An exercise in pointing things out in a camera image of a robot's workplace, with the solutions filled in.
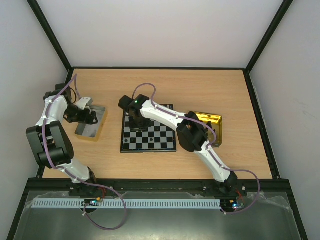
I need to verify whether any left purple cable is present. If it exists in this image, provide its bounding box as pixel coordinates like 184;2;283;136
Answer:
41;74;128;231

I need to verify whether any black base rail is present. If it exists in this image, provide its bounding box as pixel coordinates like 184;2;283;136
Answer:
25;177;291;196

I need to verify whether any black aluminium frame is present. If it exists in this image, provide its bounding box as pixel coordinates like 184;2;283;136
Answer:
4;0;309;240

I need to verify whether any silver gold tin lid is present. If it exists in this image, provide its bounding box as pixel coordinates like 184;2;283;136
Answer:
74;105;108;142

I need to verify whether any purple cable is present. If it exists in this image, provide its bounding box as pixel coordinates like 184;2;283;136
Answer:
41;74;128;231
132;83;261;216

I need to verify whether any black silver chess board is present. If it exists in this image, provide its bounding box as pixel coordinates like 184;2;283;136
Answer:
120;112;177;154

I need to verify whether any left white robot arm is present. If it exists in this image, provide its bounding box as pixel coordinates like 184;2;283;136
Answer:
26;83;99;185

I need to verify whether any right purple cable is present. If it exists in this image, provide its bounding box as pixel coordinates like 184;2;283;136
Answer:
132;83;261;216

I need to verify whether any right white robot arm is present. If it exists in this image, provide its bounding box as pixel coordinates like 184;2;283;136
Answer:
118;94;238;196

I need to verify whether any white slotted cable duct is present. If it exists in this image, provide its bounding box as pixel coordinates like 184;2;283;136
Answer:
31;198;221;210

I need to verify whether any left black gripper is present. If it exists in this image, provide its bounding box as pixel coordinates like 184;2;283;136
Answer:
64;104;98;125

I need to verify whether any gold tin with black pieces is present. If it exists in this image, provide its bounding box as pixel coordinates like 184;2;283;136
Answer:
195;111;223;148

